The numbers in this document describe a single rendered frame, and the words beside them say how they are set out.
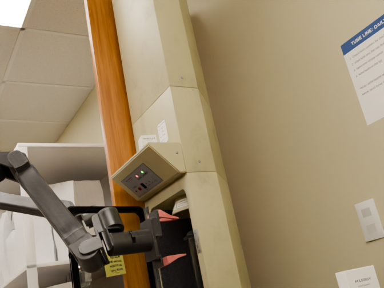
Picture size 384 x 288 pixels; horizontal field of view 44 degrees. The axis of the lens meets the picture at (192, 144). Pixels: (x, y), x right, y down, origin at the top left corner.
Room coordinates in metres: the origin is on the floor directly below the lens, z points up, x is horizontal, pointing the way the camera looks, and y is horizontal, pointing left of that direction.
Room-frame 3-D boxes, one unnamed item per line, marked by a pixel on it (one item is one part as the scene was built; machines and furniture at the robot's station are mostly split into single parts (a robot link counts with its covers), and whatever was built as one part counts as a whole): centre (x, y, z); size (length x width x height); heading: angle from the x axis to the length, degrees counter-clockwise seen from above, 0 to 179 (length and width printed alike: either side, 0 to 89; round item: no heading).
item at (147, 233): (1.20, 0.17, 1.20); 0.07 x 0.07 x 0.10; 34
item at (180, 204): (1.57, 0.03, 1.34); 0.18 x 0.18 x 0.05
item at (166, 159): (1.50, 0.17, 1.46); 0.32 x 0.12 x 0.10; 34
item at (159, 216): (1.24, 0.12, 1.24); 0.09 x 0.07 x 0.07; 124
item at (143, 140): (1.46, 0.14, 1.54); 0.05 x 0.05 x 0.06; 22
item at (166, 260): (1.24, 0.12, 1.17); 0.09 x 0.07 x 0.07; 124
